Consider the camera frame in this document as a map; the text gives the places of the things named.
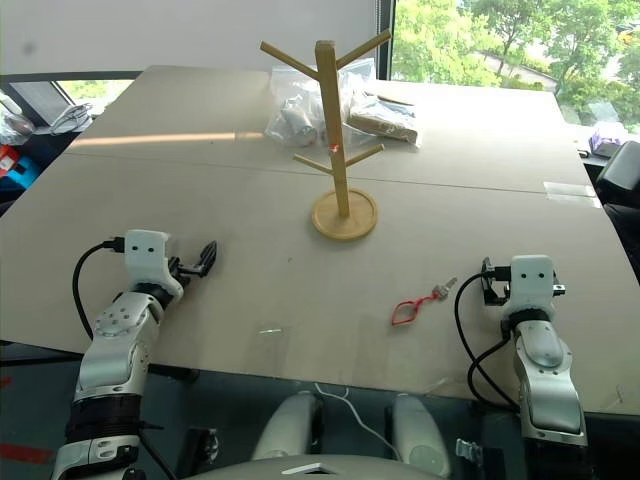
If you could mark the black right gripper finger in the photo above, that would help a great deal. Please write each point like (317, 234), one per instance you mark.
(559, 288)
(489, 266)

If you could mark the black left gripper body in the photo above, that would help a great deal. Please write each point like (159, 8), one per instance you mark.
(179, 270)

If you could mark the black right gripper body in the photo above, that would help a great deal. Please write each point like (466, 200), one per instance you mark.
(497, 292)

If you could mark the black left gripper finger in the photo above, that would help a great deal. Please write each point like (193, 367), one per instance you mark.
(209, 252)
(197, 270)

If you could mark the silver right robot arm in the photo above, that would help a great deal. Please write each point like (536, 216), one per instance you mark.
(545, 370)

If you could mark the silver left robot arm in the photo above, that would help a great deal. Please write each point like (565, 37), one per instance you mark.
(117, 350)

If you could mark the small clear tape piece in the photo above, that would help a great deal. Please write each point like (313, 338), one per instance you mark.
(270, 331)

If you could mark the clear tape strip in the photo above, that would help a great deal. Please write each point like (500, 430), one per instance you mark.
(570, 190)

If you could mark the black office chair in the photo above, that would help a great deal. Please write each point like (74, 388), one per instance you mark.
(620, 200)

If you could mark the purple packet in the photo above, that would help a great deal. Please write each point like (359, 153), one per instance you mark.
(606, 139)

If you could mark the clear bag with grey items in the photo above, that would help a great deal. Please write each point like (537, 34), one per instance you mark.
(295, 117)

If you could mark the wooden tree-shaped hanger stand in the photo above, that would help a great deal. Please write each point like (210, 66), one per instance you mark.
(336, 150)

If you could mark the white rounded right robot leg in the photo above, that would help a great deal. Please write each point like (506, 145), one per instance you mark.
(417, 435)

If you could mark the white rounded robot leg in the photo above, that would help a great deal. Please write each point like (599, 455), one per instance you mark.
(292, 425)
(417, 435)

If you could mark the black floor object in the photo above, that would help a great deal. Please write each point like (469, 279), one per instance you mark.
(204, 442)

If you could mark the white rounded left robot leg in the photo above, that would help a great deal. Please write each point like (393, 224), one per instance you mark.
(292, 425)

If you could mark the clear bag with brown items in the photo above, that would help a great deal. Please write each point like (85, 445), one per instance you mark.
(382, 117)

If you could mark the blue box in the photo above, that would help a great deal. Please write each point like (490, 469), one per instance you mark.
(15, 167)

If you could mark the crumpled clear plastic bag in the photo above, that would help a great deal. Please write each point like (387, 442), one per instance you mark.
(12, 120)

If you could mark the grey robot torso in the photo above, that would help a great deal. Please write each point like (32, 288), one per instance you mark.
(320, 467)

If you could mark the red floor tape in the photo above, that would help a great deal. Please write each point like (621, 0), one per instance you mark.
(25, 454)

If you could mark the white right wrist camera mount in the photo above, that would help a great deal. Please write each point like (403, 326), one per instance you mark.
(531, 287)

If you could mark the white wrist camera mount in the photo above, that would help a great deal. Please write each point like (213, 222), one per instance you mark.
(145, 257)
(531, 287)

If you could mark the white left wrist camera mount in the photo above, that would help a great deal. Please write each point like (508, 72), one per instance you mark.
(145, 257)

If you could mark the metal bracket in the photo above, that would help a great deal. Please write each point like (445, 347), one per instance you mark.
(469, 450)

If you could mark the dark window frame post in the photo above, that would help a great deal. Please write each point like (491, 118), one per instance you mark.
(385, 35)

